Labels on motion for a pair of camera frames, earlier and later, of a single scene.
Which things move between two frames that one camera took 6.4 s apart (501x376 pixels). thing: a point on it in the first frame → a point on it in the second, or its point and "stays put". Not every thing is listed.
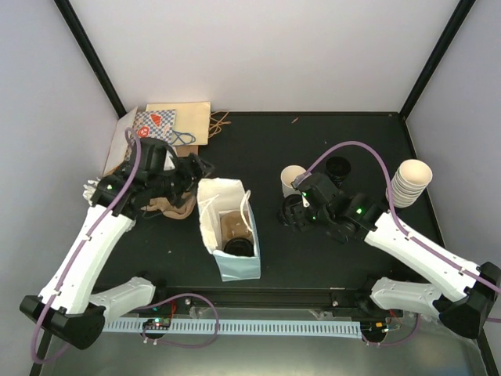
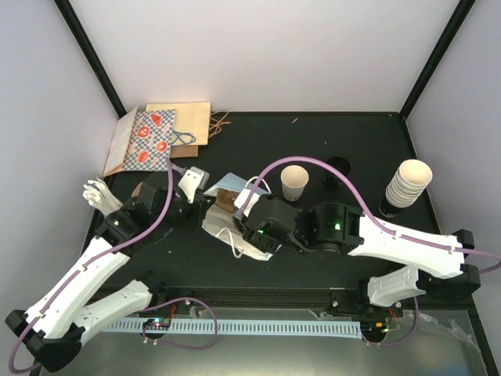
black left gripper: [191, 178] → [203, 204]
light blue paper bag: [216, 196] → [218, 220]
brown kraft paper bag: [183, 150] stays put
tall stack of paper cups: [409, 182] stays put
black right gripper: [299, 221] → [256, 239]
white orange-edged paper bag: [119, 147] stays put
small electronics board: [159, 323] stays put
